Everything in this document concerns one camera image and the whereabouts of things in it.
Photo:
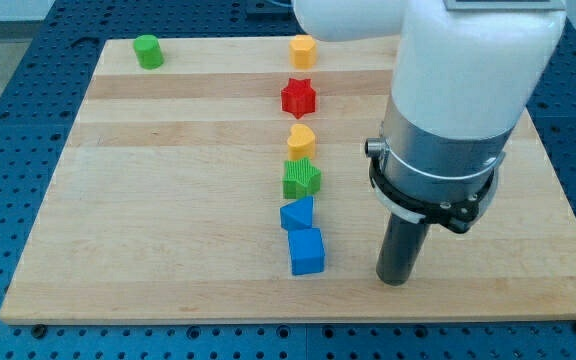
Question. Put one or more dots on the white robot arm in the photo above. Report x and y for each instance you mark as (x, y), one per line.
(464, 73)

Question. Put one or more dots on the green star block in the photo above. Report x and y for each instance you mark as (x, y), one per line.
(301, 178)

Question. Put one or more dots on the red star block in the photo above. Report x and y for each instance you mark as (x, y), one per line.
(298, 97)

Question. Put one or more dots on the blue triangle block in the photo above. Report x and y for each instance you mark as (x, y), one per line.
(297, 215)

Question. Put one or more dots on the yellow heart block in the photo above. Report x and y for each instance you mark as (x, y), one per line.
(301, 142)

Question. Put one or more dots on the blue cube block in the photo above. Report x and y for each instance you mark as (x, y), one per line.
(307, 252)

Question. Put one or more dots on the wooden board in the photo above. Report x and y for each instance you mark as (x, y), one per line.
(164, 205)

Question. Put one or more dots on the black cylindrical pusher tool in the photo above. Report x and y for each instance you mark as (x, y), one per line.
(399, 251)

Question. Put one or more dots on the yellow hexagon block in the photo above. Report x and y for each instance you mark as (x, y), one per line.
(303, 51)

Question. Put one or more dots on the green cylinder block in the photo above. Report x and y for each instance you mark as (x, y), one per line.
(148, 51)

